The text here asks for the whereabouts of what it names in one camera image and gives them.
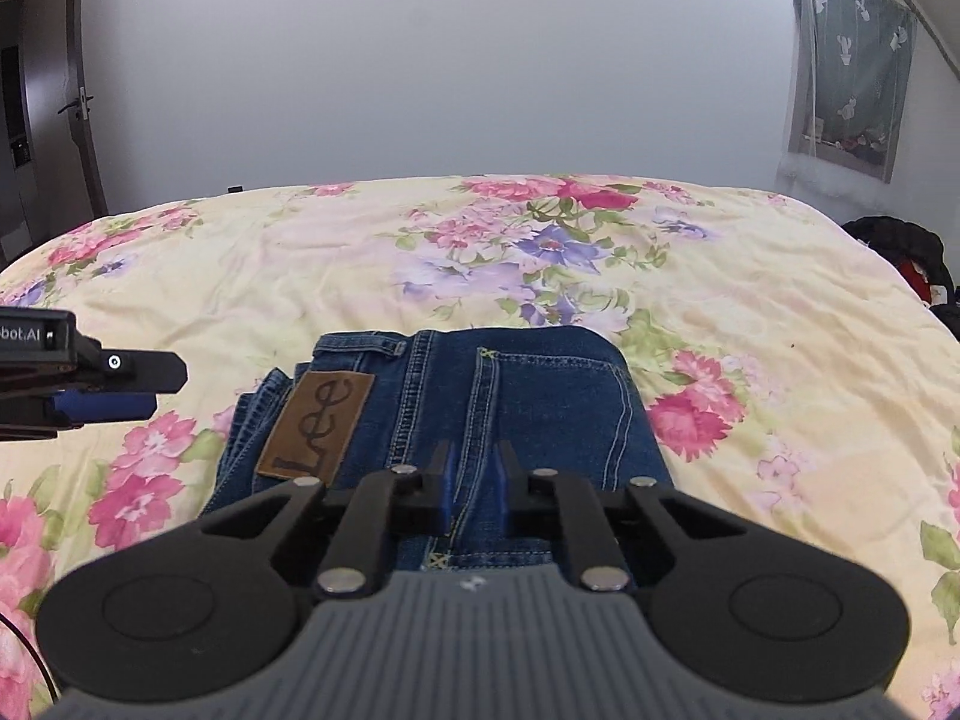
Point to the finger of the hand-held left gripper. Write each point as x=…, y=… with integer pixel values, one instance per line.
x=105, y=405
x=139, y=373

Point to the black clothing pile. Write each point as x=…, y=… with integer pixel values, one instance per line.
x=896, y=247

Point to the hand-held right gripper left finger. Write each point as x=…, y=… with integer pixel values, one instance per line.
x=448, y=491

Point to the curtain rod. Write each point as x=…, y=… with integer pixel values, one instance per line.
x=911, y=9

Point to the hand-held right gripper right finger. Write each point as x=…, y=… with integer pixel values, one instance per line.
x=501, y=491

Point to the dark door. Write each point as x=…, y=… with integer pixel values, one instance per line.
x=84, y=52

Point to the green printed curtain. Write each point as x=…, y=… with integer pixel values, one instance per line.
x=847, y=82

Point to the floral bed cover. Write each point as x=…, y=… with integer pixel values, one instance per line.
x=750, y=315

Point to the blue denim pants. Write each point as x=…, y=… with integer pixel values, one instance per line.
x=525, y=405

